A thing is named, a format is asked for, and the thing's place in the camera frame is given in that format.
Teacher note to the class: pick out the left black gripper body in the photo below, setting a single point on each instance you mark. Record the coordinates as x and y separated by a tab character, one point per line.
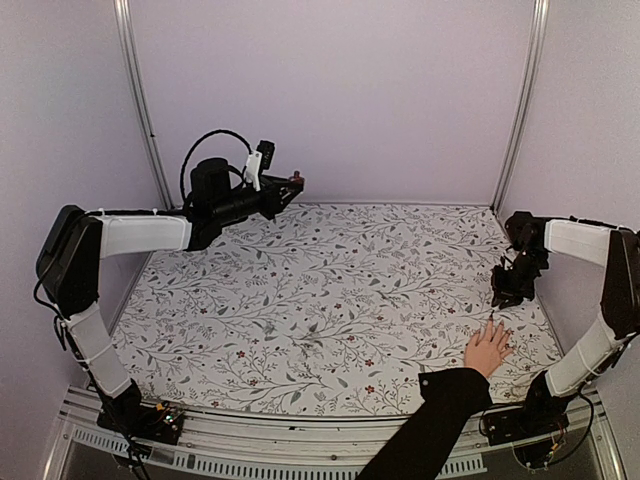
269	206

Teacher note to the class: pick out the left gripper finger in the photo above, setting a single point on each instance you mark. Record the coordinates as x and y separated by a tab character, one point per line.
286	195
270	180

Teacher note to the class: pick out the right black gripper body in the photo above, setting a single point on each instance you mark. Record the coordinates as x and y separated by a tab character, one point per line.
518	282

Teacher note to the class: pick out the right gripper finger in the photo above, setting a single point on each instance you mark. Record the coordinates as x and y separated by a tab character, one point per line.
510	302
497	301

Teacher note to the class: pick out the red nail polish bottle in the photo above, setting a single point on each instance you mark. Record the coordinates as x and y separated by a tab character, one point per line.
297	179

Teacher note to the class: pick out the black sleeved forearm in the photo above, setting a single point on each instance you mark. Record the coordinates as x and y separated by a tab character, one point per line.
421	447

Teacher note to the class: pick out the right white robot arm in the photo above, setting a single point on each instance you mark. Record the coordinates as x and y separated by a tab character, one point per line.
579	267

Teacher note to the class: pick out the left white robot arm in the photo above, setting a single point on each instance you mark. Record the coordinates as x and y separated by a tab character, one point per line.
68	267

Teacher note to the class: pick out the person's bare hand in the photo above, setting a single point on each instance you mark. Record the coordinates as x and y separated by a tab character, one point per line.
488	348

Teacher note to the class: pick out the floral patterned table mat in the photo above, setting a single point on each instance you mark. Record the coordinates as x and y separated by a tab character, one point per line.
329	310

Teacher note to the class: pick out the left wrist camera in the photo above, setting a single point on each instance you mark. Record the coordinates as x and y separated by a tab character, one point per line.
258	161

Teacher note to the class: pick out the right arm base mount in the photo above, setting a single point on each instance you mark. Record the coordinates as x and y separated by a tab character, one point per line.
525	417

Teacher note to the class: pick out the left aluminium frame post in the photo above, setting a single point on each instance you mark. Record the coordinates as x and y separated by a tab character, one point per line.
132	66

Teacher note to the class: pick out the aluminium frame post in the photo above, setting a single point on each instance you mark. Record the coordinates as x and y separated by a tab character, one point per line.
533	58
132	66

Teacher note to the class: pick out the front aluminium rail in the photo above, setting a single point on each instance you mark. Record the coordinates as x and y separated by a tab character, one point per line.
231	445

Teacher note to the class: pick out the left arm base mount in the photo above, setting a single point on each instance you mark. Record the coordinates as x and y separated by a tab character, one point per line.
140	417

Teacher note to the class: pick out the right aluminium frame post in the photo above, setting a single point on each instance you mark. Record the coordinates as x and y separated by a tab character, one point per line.
533	58

